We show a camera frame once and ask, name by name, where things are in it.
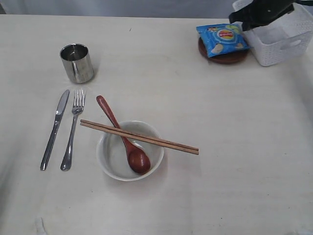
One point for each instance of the white patterned ceramic bowl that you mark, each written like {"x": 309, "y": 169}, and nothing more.
{"x": 112, "y": 157}

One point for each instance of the silver fork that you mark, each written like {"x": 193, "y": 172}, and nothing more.
{"x": 77, "y": 109}

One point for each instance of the brown round plate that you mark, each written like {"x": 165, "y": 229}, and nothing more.
{"x": 226, "y": 59}

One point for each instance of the silver table knife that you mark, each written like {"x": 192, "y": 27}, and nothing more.
{"x": 58, "y": 117}

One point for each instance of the blue chips bag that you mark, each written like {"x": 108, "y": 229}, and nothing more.
{"x": 220, "y": 39}

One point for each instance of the white perforated plastic basket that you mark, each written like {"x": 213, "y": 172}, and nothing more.
{"x": 284, "y": 38}

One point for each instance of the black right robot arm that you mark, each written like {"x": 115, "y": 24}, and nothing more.
{"x": 261, "y": 13}

